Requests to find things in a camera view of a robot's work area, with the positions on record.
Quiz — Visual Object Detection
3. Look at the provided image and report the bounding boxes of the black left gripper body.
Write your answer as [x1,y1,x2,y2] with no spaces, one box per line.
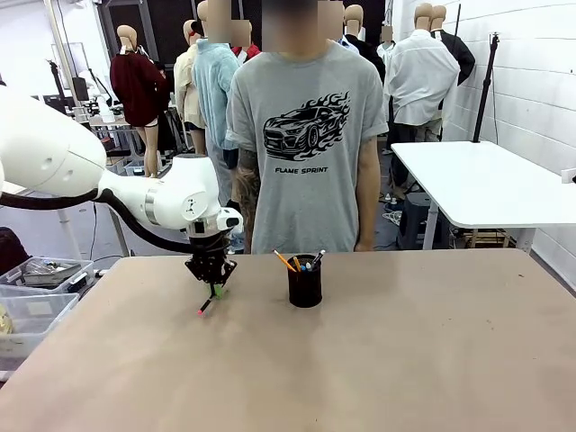
[188,233,229,284]

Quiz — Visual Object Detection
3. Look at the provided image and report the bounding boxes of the person's left forearm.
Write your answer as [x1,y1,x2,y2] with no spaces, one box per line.
[355,133,380,244]

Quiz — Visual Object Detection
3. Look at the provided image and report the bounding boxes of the person's tattooed right forearm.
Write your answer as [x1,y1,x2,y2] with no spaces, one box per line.
[235,148,263,235]

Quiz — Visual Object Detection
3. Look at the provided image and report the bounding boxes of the black round pen holder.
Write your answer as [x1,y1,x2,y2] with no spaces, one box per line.
[287,254,324,310]

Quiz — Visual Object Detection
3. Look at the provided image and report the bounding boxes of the yellow pencil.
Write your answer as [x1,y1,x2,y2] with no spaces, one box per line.
[273,249,299,274]

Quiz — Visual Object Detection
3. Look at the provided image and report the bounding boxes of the clear plastic bin with parts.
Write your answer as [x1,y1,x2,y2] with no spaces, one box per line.
[0,256,95,298]

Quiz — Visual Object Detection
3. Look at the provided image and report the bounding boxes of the person in grey T-shirt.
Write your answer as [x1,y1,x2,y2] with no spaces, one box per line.
[224,0,391,256]

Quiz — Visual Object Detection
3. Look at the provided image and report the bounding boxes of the mannequin in light blue shirt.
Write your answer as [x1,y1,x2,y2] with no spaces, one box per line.
[192,0,242,206]

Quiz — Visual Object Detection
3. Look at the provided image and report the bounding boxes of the mannequin in cream jacket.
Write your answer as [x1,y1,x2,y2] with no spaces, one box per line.
[173,20,208,157]

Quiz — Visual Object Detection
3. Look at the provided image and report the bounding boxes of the clear empty plastic bin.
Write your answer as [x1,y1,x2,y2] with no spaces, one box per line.
[0,292,81,359]

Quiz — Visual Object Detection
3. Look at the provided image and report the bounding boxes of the mannequin in maroon dress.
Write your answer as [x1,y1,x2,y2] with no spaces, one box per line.
[109,24,168,179]

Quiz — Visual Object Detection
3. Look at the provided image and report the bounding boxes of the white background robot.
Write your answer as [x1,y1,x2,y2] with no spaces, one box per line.
[87,67,119,125]

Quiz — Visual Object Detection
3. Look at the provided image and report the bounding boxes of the dark red bag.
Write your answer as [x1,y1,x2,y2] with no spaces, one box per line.
[0,227,32,276]

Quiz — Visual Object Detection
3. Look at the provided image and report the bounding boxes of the black stool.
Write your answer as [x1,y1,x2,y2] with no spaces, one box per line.
[397,193,451,251]

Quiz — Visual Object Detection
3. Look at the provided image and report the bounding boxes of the mannequin in red top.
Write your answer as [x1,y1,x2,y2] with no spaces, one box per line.
[231,20,263,64]

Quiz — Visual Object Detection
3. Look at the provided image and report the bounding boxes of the mannequin in black jacket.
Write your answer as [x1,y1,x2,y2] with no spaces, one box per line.
[343,4,387,85]

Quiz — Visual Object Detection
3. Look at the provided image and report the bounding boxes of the wooden pallet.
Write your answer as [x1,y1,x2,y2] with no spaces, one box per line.
[462,228,515,249]

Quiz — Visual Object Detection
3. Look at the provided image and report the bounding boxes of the mannequin in white shirt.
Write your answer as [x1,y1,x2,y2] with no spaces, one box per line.
[382,2,462,193]

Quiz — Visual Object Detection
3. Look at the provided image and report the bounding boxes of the white side table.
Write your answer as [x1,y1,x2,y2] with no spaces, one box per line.
[390,140,576,251]

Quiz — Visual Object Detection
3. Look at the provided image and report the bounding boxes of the mannequin in black suit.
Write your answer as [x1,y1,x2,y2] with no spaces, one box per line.
[430,4,477,87]

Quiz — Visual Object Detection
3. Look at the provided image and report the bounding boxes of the black tripod stand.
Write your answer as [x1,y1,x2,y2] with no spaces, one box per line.
[471,31,503,145]

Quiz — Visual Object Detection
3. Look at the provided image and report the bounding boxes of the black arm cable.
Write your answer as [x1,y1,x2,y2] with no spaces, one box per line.
[0,188,195,255]

